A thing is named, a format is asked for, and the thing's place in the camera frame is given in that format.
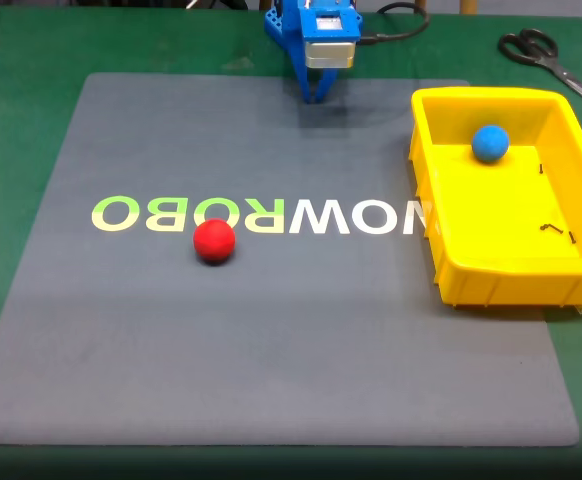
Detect red ball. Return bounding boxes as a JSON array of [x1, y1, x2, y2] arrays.
[[192, 217, 237, 265]]

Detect blue ball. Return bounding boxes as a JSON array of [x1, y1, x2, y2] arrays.
[[471, 124, 511, 165]]

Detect yellow plastic bin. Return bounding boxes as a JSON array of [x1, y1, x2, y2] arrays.
[[409, 86, 582, 309]]

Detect grey mat with lettering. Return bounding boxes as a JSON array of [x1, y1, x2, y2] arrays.
[[0, 72, 581, 448]]

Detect silver camera box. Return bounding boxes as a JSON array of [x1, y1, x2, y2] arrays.
[[304, 41, 358, 70]]

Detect black-handled scissors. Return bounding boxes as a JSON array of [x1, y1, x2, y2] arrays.
[[497, 27, 582, 119]]

